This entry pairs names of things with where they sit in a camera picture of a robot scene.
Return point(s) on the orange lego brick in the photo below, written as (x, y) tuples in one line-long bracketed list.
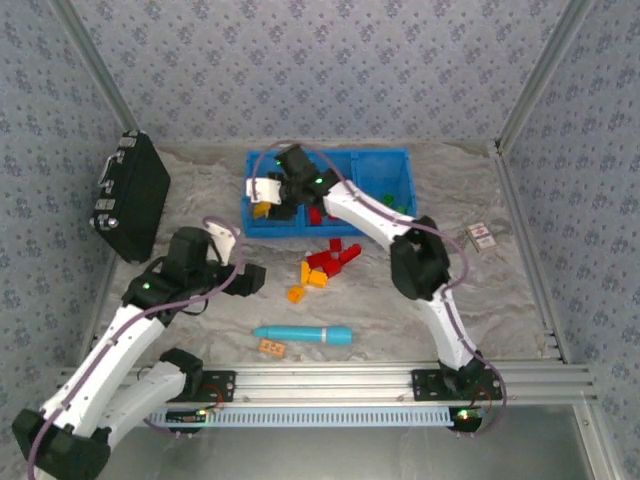
[(261, 210), (295, 294), (318, 279), (305, 272)]

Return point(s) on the blue three-compartment bin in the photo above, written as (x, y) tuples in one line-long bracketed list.
[(380, 175)]

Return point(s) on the green lego brick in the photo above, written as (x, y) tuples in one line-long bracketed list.
[(400, 208), (388, 198)]

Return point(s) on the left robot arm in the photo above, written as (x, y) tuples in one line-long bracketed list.
[(100, 360)]

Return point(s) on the flat orange lego plate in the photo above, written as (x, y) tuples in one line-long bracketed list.
[(272, 347)]

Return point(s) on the teal marker pen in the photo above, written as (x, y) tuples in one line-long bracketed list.
[(300, 334)]

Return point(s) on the black hard case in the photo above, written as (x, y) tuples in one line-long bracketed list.
[(135, 200)]

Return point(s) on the silver case latch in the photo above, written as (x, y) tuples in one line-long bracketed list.
[(106, 222), (105, 204), (131, 139)]

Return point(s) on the small red white card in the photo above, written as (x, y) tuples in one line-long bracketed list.
[(481, 237)]

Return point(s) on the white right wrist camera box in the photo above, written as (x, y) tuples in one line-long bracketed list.
[(262, 189)]

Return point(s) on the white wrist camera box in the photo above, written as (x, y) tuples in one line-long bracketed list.
[(223, 240), (262, 189)]

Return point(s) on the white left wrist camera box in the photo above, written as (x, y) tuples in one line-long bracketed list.
[(223, 240)]

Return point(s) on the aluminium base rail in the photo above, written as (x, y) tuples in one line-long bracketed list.
[(320, 382)]

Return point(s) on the aluminium frame post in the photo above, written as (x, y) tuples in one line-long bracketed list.
[(96, 65), (544, 70)]

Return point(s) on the aluminium frame leg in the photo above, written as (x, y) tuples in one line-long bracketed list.
[(597, 445)]

